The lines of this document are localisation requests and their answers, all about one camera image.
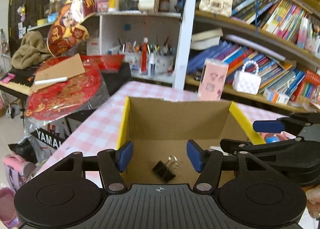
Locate green dinosaur toy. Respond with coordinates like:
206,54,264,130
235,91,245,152
260,132,296,144

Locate brown cardboard sheet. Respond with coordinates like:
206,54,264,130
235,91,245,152
31,54,85,92

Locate black binder clip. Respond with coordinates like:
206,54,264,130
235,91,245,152
152,156,179,183

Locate wooden bookshelf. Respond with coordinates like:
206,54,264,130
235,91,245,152
184,0,320,113

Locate pink cylindrical canister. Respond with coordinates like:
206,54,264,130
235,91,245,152
197,58,228,101

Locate red gold fortune poster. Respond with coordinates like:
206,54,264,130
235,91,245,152
47,0,95,57

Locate white storage shelf unit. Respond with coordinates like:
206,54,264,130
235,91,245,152
83,11,180,85

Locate electric keyboard piano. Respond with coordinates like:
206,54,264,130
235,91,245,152
1,66,39,101

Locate white quilted mini handbag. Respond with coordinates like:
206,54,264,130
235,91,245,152
232,60,261,95

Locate yellow cardboard box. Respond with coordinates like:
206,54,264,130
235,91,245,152
117,97,264,186

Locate red decorative paper sheets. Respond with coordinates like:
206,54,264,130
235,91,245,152
24,54,131,122

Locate pink backpack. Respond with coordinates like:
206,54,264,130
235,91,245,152
1,154,36,228

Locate orange white medicine box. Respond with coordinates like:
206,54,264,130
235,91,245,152
263,89,290,105

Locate cream quilted mini handbag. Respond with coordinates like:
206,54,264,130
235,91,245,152
199,0,233,17

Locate brown plush blanket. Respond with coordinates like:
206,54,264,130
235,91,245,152
11,31,52,69

